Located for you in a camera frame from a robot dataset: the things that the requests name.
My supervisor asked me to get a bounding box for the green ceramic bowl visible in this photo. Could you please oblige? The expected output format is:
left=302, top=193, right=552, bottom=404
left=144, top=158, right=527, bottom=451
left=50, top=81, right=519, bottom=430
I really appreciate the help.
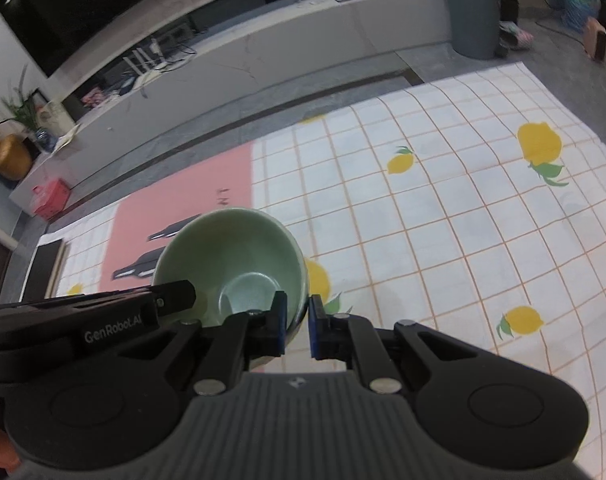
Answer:
left=152, top=207, right=309, bottom=342

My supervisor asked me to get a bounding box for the black notebook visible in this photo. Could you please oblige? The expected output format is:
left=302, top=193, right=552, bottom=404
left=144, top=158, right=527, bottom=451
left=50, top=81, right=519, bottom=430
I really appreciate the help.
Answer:
left=21, top=238, right=66, bottom=302

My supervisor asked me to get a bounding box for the pink storage box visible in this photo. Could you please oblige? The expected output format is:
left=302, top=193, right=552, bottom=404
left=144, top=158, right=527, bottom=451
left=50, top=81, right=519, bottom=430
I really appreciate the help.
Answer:
left=30, top=179, right=71, bottom=220

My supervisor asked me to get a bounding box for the pink restaurant placemat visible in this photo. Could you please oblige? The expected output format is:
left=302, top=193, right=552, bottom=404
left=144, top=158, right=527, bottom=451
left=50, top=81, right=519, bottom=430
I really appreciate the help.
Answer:
left=98, top=143, right=252, bottom=292

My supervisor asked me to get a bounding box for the gold vase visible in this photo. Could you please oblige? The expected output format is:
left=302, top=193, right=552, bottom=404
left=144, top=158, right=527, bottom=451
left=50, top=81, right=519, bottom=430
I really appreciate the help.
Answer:
left=0, top=134, right=33, bottom=182

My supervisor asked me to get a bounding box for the checked lemon tablecloth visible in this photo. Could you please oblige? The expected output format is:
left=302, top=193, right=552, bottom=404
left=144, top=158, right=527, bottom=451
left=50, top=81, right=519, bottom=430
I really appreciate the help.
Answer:
left=48, top=63, right=606, bottom=479

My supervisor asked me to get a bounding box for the blue vase with plant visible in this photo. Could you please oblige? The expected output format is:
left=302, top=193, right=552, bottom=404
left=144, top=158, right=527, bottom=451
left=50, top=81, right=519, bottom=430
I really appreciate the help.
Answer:
left=0, top=65, right=56, bottom=154

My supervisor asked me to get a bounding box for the white router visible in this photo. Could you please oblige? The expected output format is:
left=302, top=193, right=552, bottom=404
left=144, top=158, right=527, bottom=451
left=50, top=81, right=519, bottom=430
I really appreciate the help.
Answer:
left=123, top=37, right=167, bottom=76

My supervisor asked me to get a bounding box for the grey trash bin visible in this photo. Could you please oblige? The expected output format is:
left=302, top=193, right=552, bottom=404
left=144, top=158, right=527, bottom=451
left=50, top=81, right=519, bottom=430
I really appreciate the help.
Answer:
left=447, top=0, right=500, bottom=60

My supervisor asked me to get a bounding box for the pink small heater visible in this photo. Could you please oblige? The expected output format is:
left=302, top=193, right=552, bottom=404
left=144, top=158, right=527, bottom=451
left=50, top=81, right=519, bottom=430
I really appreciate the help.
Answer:
left=583, top=18, right=606, bottom=62

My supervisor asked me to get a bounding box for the water bottle jug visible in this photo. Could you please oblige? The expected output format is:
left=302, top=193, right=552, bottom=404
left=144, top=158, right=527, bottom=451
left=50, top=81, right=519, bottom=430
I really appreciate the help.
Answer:
left=562, top=0, right=600, bottom=32

